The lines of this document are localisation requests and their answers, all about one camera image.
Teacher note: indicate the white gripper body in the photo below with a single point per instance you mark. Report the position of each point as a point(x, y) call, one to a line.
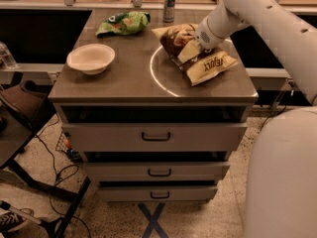
point(208, 39)

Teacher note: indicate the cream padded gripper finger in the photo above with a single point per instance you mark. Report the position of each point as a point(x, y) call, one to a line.
point(190, 51)

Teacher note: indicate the brown yellow chip bag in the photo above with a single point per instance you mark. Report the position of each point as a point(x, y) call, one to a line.
point(203, 67)

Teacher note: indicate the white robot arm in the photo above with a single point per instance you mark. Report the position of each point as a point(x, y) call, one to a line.
point(281, 188)

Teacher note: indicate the green chip bag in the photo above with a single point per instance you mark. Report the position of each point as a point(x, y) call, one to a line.
point(124, 24)

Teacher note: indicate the white paper bowl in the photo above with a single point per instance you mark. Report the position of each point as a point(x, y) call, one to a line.
point(91, 59)

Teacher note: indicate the silver blue drink can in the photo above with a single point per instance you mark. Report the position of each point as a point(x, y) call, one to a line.
point(168, 11)

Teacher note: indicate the grey drawer cabinet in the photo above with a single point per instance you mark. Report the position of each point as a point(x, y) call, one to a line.
point(142, 85)

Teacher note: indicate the top grey drawer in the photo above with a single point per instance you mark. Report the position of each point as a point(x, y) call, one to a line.
point(154, 137)

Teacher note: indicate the grey drawer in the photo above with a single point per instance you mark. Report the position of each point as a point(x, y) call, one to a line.
point(157, 193)
point(156, 171)
point(154, 137)

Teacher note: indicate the middle grey drawer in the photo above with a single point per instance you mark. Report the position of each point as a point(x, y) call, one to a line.
point(156, 171)

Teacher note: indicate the bottom grey drawer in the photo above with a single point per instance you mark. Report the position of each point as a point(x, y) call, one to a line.
point(157, 193)

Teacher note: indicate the brown office chair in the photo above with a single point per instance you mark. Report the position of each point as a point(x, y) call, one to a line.
point(28, 105)

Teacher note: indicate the blue tape cross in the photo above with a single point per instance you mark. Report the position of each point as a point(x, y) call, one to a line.
point(153, 220)

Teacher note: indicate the clear plastic water bottle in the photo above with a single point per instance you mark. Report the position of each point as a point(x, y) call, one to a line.
point(6, 57)

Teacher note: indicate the black table leg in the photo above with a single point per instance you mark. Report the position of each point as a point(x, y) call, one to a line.
point(56, 228)

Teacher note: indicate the black sneaker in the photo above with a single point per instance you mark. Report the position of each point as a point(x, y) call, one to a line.
point(10, 222)

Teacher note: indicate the wire basket with items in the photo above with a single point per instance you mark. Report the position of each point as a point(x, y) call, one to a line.
point(63, 146)

